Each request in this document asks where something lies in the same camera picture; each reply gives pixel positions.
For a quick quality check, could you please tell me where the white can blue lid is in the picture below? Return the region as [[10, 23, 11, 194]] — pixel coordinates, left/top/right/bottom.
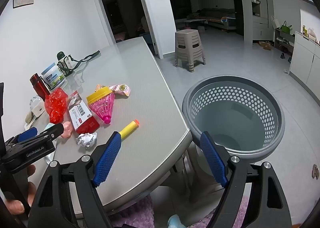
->
[[41, 63, 68, 90]]

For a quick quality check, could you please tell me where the red plastic bag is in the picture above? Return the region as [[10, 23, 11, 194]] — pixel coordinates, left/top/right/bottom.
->
[[44, 88, 68, 124]]

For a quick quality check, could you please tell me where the yellow foam dart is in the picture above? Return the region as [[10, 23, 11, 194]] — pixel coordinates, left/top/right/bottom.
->
[[119, 119, 140, 139]]

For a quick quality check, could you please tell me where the crumpled paper ball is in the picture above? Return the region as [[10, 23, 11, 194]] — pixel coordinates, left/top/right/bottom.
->
[[76, 132, 97, 148]]

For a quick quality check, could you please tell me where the pink snack packet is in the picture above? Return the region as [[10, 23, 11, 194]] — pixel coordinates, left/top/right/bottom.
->
[[95, 84, 131, 97]]

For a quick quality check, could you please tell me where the pink ribbed plastic bottle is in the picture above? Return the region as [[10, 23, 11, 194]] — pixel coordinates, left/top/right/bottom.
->
[[87, 93, 116, 124]]

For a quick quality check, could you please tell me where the green cable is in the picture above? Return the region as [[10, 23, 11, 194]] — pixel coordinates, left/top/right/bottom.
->
[[56, 51, 101, 76]]

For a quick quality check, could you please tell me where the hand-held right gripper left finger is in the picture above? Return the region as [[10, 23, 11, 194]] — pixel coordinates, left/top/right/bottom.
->
[[27, 131, 122, 228]]

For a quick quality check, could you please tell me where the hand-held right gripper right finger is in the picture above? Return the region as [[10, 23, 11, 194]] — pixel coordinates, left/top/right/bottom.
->
[[200, 131, 292, 228]]

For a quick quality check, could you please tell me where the dark sofa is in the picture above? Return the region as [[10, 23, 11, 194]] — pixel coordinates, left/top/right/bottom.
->
[[200, 8, 237, 30]]

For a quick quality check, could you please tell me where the stack of beige plastic stools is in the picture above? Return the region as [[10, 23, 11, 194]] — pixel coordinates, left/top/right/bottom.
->
[[174, 29, 207, 73]]

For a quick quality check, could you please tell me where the white counter cabinet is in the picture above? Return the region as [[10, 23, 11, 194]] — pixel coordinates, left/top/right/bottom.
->
[[289, 31, 320, 108]]

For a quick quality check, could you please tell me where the red white toothpaste box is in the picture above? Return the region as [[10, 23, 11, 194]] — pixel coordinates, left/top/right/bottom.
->
[[67, 91, 100, 134]]

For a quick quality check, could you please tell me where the red thermos bottle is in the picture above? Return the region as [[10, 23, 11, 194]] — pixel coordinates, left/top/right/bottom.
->
[[29, 73, 51, 102]]

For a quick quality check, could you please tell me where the grey perforated laundry basket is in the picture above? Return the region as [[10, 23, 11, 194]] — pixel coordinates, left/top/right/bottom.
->
[[182, 75, 285, 163]]

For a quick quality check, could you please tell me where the person's left hand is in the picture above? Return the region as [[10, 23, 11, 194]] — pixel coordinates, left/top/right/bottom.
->
[[5, 164, 38, 215]]

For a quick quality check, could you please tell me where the green bag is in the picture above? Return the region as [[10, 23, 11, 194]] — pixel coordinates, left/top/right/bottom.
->
[[280, 21, 293, 34]]

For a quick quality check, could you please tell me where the tall white shelf cabinet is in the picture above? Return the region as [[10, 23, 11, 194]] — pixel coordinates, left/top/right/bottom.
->
[[244, 0, 274, 42]]

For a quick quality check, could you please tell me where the pink plastic toy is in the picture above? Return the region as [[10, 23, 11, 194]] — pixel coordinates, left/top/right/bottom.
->
[[59, 121, 75, 139]]

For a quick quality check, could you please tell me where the low coffee table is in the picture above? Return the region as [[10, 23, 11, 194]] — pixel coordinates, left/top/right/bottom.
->
[[175, 18, 208, 30]]

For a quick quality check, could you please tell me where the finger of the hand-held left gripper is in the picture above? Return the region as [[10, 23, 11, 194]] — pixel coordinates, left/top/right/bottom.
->
[[25, 123, 65, 143], [5, 127, 38, 147]]

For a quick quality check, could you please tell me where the light blue slipper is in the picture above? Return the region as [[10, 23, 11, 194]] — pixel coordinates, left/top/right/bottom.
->
[[167, 215, 187, 228]]

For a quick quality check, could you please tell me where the shoe rack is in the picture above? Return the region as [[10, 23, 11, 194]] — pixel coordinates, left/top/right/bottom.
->
[[272, 28, 297, 55]]

